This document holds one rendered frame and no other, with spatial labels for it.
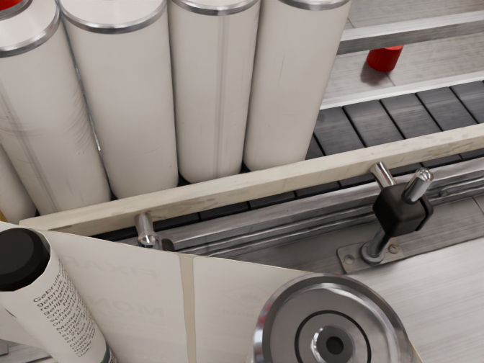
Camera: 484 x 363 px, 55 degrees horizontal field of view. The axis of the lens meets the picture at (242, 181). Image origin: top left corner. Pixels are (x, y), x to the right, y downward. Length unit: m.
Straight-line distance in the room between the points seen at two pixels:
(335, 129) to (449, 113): 0.11
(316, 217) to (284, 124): 0.10
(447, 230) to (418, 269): 0.10
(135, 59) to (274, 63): 0.08
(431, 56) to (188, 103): 0.39
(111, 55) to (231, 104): 0.08
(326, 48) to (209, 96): 0.07
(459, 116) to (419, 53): 0.16
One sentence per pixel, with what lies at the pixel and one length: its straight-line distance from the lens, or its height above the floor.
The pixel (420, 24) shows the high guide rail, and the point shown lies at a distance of 0.41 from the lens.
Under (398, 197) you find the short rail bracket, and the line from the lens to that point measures 0.33.
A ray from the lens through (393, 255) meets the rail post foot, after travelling 0.41.
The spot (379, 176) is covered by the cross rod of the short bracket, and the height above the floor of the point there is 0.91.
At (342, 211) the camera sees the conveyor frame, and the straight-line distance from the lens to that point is 0.39.
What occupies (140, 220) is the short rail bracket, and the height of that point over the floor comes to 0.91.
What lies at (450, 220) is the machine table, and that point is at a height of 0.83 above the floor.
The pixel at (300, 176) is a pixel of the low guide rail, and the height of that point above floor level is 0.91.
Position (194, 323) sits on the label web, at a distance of 0.18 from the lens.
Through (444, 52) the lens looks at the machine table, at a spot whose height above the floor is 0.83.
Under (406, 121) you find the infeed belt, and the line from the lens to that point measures 0.44.
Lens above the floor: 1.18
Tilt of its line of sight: 54 degrees down
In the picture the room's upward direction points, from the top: 7 degrees clockwise
